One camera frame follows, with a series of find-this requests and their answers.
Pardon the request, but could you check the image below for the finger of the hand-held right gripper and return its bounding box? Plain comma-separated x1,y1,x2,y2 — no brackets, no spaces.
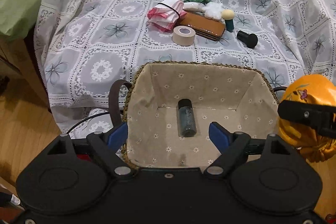
278,99,336,138

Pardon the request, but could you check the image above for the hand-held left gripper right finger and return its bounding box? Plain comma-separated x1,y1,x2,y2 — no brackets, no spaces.
204,122,292,179

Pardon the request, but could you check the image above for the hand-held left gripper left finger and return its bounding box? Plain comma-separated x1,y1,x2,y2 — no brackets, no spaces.
47,123,135,178

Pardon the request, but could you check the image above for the woven basket with fabric lining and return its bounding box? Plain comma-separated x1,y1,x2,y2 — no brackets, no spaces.
121,61,280,170

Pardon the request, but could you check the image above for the yellow makeup sponge teal handle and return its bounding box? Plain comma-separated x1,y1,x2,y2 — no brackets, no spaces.
221,9,235,32

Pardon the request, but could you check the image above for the dark teal bottle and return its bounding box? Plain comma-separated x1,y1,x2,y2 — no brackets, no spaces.
177,99,197,137

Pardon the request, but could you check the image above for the beige tape roll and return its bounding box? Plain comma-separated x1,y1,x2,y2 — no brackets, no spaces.
172,26,196,45

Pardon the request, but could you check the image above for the white lace floral cloth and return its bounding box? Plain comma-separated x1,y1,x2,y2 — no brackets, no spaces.
34,0,336,135

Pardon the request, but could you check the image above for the brown leather wallet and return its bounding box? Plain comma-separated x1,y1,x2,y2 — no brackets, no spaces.
175,12,226,42

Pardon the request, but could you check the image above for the pink checked cloth bundle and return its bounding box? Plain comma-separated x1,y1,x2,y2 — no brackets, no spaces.
147,0,187,32

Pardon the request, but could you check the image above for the brown strap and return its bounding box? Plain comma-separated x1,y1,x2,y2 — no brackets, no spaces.
109,80,132,130

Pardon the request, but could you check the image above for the black cable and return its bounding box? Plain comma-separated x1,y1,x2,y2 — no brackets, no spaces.
66,111,124,134

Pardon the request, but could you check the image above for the black hair tie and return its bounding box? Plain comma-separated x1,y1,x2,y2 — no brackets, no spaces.
157,3,180,20

